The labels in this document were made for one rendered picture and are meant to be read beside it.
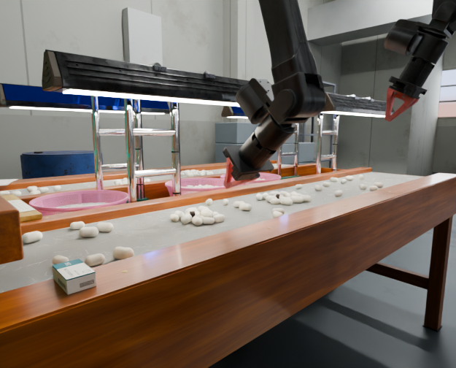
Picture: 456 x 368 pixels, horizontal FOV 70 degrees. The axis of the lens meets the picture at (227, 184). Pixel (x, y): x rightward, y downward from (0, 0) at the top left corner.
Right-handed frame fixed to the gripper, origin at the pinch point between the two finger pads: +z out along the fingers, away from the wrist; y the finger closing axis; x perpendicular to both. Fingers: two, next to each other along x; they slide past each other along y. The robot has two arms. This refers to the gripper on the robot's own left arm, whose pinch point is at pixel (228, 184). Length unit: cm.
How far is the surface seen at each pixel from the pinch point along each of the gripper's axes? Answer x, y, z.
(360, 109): -24, -91, -3
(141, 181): -33, -10, 47
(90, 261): 6.4, 29.7, 7.1
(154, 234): 1.7, 12.9, 14.4
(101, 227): -5.3, 20.7, 20.1
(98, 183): -34, 5, 47
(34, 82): -211, -27, 158
